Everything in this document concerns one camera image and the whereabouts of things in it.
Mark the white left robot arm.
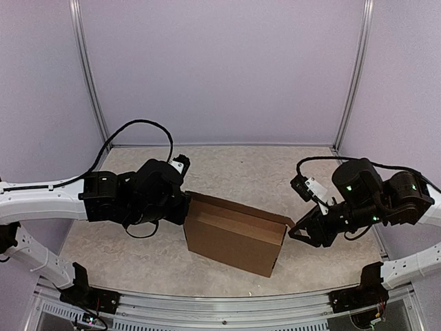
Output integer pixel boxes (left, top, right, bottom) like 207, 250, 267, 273
1, 154, 191, 307

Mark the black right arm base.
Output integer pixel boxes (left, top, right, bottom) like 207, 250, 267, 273
328, 262, 389, 313

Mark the front aluminium frame rail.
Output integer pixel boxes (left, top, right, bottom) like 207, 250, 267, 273
19, 270, 429, 330

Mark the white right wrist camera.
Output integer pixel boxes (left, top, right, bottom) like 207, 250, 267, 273
290, 174, 336, 215

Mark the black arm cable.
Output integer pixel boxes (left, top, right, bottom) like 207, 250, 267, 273
296, 156, 441, 242
0, 119, 175, 239

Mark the left aluminium frame post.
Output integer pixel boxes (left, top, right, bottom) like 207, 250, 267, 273
69, 0, 110, 142

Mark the aluminium frame post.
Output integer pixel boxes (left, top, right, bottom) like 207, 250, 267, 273
69, 0, 110, 142
333, 0, 375, 153

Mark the brown cardboard box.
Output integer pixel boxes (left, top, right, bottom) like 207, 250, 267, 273
183, 192, 295, 278

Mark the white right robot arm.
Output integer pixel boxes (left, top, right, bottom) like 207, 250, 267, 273
289, 156, 440, 248

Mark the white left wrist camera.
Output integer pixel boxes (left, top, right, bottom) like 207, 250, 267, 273
168, 154, 190, 177

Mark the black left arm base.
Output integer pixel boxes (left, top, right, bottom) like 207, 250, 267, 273
59, 262, 121, 314

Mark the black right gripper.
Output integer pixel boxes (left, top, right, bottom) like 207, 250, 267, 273
289, 201, 387, 248

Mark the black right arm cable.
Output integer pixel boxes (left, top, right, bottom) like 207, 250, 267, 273
296, 156, 441, 242

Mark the right aluminium frame post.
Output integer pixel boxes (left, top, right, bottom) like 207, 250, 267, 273
333, 0, 375, 153

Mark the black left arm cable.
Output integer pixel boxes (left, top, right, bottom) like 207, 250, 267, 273
0, 119, 175, 239

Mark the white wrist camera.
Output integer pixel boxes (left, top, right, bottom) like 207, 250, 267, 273
168, 154, 190, 177
290, 174, 336, 215

